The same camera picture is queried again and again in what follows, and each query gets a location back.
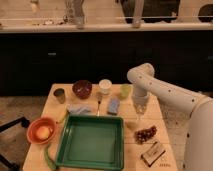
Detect white cup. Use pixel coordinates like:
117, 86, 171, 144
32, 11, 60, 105
99, 79, 112, 95

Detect orange bowl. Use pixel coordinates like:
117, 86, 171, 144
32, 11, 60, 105
27, 117, 57, 144

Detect light green cup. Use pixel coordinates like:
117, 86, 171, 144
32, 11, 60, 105
120, 84, 131, 99

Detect black stand left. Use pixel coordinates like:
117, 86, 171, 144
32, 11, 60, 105
0, 117, 30, 171

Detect dark red bowl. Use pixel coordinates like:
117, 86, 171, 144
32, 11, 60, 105
72, 80, 92, 99

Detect grey metal cup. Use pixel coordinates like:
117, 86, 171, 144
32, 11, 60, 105
53, 88, 65, 104

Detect yellow ball in bowl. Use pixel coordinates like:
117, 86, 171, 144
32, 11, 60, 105
36, 126, 50, 140

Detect green plastic tray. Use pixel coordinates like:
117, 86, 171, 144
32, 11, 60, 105
55, 116, 124, 171

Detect bunch of dark grapes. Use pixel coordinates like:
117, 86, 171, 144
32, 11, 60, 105
134, 126, 157, 144

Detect blue sponge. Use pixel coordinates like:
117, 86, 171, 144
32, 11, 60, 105
107, 98, 120, 115

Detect green bean pod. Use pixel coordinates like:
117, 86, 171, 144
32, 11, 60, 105
44, 145, 58, 171

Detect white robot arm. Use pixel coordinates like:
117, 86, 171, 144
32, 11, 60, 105
127, 63, 213, 171

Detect black and white box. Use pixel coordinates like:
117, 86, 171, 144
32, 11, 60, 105
141, 142, 166, 167

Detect small wooden brush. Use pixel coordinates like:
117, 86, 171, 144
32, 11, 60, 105
96, 92, 103, 116

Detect light blue cloth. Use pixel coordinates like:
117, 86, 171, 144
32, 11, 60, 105
67, 105, 91, 115

